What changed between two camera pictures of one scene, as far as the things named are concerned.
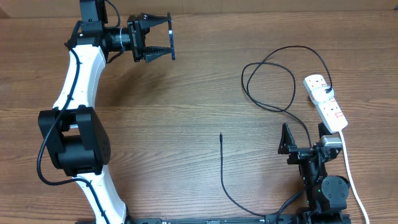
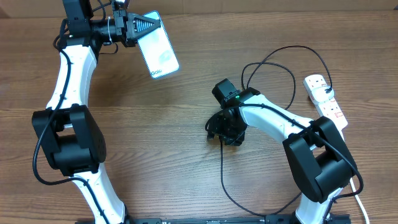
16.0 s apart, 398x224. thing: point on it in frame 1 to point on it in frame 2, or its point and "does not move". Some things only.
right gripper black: [297, 153] to [217, 130]
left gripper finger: [152, 52] to [138, 25]
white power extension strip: [329, 111] does not move
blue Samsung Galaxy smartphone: [171, 36] to [158, 50]
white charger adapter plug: [319, 96] does not move
